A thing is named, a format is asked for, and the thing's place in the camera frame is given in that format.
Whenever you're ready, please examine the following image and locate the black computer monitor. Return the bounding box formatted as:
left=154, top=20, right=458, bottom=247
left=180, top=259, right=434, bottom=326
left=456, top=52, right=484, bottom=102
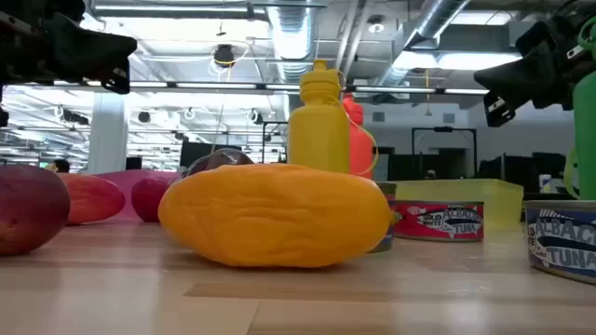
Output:
left=180, top=141, right=243, bottom=169

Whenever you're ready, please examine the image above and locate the black ceiling-hung device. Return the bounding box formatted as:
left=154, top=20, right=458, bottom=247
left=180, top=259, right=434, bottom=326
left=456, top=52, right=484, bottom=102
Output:
left=212, top=44, right=237, bottom=69

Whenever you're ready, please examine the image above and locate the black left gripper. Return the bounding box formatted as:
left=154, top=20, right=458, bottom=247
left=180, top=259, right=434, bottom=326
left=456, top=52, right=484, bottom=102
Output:
left=0, top=7, right=139, bottom=95

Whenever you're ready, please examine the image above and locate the dark maroon round fruit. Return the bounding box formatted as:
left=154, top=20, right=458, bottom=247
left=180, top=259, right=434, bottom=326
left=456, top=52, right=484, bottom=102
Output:
left=179, top=147, right=255, bottom=181

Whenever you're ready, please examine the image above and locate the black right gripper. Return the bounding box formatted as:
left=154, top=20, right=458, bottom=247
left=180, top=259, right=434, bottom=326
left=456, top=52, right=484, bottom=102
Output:
left=473, top=0, right=596, bottom=128

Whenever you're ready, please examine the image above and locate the yellow translucent plastic bin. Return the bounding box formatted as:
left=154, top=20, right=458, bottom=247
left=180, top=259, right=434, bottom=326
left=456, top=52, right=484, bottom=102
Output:
left=388, top=178, right=525, bottom=229

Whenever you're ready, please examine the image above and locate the small red apple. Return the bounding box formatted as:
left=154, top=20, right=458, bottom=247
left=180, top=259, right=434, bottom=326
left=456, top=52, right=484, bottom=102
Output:
left=130, top=175, right=181, bottom=223

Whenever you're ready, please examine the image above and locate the yellow squeeze bottle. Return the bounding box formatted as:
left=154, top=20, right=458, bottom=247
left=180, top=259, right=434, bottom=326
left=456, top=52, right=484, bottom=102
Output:
left=287, top=59, right=379, bottom=176

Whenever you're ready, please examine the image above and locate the red-label tuna can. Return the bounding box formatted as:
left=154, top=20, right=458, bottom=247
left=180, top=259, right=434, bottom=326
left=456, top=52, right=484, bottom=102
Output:
left=394, top=199, right=485, bottom=243

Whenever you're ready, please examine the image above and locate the orange squeeze bottle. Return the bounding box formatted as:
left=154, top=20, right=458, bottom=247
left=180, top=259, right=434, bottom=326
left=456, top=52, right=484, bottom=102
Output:
left=342, top=92, right=376, bottom=181

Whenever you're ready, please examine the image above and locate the person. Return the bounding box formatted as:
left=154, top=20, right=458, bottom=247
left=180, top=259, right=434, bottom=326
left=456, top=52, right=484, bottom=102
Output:
left=46, top=158, right=72, bottom=174

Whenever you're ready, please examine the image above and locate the small dark red fruit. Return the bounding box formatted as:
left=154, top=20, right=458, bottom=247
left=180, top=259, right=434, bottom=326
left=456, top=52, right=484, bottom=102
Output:
left=0, top=163, right=72, bottom=256

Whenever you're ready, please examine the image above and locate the silver ventilation duct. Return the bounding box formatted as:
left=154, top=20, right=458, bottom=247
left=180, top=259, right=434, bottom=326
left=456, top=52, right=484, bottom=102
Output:
left=265, top=0, right=323, bottom=85
left=376, top=0, right=471, bottom=87

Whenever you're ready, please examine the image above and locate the orange yellow mango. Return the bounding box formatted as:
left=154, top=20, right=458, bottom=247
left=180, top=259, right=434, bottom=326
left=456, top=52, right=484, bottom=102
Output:
left=157, top=162, right=395, bottom=269

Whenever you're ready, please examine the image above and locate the blue-label tuna can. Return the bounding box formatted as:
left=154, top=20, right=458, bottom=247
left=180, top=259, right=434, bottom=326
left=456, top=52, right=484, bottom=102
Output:
left=523, top=199, right=596, bottom=286

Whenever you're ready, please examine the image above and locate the white building column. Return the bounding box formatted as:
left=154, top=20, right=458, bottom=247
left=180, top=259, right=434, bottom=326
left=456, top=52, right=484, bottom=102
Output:
left=88, top=90, right=129, bottom=174

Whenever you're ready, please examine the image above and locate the gold-lid tuna can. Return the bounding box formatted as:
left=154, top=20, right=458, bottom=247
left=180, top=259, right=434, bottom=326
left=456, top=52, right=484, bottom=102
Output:
left=370, top=181, right=399, bottom=254

